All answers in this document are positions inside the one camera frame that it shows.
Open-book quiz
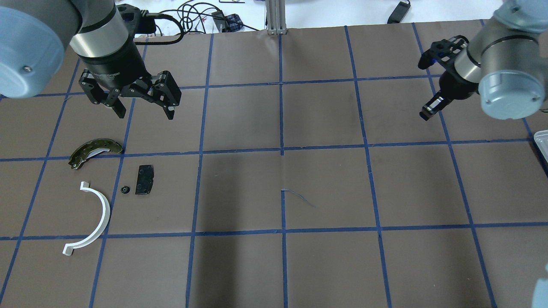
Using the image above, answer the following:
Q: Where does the olive metal brake shoe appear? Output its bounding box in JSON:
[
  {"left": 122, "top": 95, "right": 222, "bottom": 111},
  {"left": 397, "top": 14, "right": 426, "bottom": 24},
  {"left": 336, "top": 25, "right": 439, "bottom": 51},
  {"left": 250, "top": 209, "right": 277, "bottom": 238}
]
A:
[{"left": 68, "top": 138, "right": 124, "bottom": 170}]

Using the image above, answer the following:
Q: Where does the black power adapter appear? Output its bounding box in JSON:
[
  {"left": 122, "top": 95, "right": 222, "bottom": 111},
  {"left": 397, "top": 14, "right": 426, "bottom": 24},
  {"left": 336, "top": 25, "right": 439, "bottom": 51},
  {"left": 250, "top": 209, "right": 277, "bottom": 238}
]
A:
[{"left": 386, "top": 0, "right": 411, "bottom": 24}]

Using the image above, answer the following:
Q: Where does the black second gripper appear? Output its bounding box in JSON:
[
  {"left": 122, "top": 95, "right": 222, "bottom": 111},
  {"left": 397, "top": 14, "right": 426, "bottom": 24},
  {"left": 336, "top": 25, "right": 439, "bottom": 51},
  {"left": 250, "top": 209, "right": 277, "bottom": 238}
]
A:
[{"left": 78, "top": 36, "right": 182, "bottom": 120}]

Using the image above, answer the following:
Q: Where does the second grey blue robot arm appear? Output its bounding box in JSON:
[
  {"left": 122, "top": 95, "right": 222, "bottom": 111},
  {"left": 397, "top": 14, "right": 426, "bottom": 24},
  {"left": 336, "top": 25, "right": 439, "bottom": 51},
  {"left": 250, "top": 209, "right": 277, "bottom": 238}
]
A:
[{"left": 0, "top": 0, "right": 182, "bottom": 120}]

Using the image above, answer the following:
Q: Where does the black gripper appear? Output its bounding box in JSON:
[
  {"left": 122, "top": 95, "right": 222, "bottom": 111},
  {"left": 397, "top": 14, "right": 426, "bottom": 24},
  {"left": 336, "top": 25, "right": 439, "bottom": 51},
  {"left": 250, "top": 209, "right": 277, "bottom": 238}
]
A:
[{"left": 420, "top": 72, "right": 478, "bottom": 121}]

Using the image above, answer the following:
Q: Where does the small black bearing gear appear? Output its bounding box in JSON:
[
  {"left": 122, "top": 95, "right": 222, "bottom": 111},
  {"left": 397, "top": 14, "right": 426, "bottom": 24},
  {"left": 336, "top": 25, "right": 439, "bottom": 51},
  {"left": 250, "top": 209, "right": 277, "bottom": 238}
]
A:
[{"left": 120, "top": 186, "right": 131, "bottom": 194}]

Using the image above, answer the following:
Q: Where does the ribbed metal tray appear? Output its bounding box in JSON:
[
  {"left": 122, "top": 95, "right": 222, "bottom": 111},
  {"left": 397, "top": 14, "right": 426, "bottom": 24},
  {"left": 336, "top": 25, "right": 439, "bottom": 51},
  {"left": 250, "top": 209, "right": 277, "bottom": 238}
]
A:
[{"left": 533, "top": 130, "right": 548, "bottom": 163}]

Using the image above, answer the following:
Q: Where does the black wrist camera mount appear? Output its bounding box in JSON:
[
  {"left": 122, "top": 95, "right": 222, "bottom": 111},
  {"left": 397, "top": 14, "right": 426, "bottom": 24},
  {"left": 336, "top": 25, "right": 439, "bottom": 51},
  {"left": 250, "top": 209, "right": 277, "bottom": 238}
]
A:
[{"left": 417, "top": 35, "right": 469, "bottom": 70}]

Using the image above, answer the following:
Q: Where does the aluminium frame post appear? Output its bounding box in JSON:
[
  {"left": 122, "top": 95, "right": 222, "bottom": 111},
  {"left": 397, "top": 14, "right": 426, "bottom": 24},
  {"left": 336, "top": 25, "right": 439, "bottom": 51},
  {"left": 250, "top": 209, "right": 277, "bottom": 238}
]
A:
[{"left": 265, "top": 0, "right": 286, "bottom": 35}]

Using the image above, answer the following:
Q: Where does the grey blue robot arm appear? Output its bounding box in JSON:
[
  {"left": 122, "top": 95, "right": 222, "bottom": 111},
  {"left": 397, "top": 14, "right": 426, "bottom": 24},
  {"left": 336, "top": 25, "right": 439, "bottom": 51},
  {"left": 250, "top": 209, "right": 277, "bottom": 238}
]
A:
[{"left": 417, "top": 0, "right": 548, "bottom": 120}]

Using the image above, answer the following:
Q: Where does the black brake pad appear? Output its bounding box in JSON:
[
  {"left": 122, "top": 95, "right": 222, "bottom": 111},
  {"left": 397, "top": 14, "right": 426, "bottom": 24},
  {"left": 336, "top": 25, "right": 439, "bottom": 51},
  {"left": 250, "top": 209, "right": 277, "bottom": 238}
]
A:
[{"left": 135, "top": 164, "right": 155, "bottom": 195}]

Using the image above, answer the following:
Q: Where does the white curved plastic clamp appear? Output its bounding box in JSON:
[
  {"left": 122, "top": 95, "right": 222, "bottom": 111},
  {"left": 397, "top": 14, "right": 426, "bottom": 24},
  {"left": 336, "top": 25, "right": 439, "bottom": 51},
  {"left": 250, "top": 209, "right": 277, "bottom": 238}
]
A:
[{"left": 63, "top": 181, "right": 111, "bottom": 256}]

